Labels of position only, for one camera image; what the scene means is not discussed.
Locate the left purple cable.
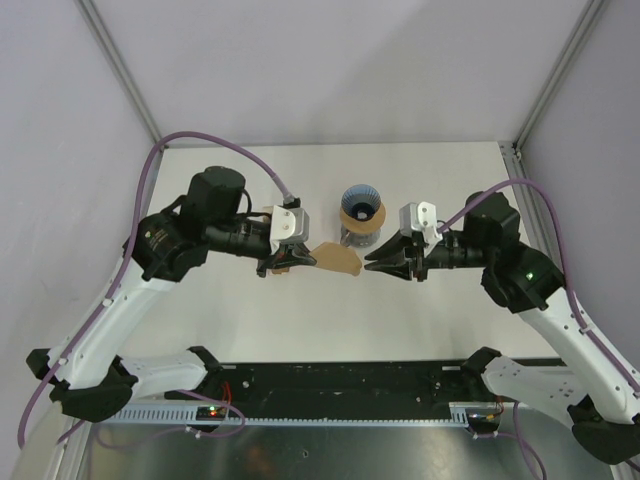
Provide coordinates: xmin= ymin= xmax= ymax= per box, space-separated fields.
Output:
xmin=17 ymin=132 xmax=301 ymax=450

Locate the wooden dripper ring holder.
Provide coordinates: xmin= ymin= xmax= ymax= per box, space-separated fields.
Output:
xmin=339 ymin=203 xmax=386 ymax=235

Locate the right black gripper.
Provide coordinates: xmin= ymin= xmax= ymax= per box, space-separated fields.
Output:
xmin=365 ymin=227 xmax=493 ymax=283

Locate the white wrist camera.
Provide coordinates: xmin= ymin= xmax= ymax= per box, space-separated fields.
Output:
xmin=399 ymin=201 xmax=442 ymax=243
xmin=269 ymin=205 xmax=310 ymax=254

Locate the left aluminium corner post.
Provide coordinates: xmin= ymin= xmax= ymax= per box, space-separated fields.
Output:
xmin=74 ymin=0 xmax=162 ymax=143

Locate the aluminium corner post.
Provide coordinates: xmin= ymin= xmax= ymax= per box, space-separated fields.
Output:
xmin=74 ymin=0 xmax=162 ymax=143
xmin=512 ymin=0 xmax=610 ymax=150

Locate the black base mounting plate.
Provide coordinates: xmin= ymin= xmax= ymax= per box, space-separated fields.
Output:
xmin=191 ymin=360 xmax=501 ymax=406

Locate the grey slotted cable duct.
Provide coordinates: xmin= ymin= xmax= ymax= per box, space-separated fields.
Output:
xmin=105 ymin=402 xmax=501 ymax=427

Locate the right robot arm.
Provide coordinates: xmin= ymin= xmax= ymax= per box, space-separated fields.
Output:
xmin=365 ymin=192 xmax=639 ymax=465

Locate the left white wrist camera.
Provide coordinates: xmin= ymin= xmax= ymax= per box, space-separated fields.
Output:
xmin=269 ymin=205 xmax=310 ymax=254

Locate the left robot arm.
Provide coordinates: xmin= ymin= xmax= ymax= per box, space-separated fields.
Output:
xmin=27 ymin=166 xmax=316 ymax=423

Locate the glass coffee carafe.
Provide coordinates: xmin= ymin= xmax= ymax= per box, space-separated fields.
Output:
xmin=340 ymin=226 xmax=381 ymax=248

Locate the blue glass dripper cone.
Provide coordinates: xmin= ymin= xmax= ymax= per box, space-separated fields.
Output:
xmin=341 ymin=184 xmax=382 ymax=220

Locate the single brown coffee filter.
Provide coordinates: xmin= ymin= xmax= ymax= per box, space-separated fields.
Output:
xmin=311 ymin=242 xmax=362 ymax=277

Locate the right aluminium corner post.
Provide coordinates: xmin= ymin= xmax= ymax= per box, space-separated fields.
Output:
xmin=512 ymin=0 xmax=610 ymax=150

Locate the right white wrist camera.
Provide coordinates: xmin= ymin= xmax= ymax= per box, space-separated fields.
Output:
xmin=399 ymin=201 xmax=442 ymax=243

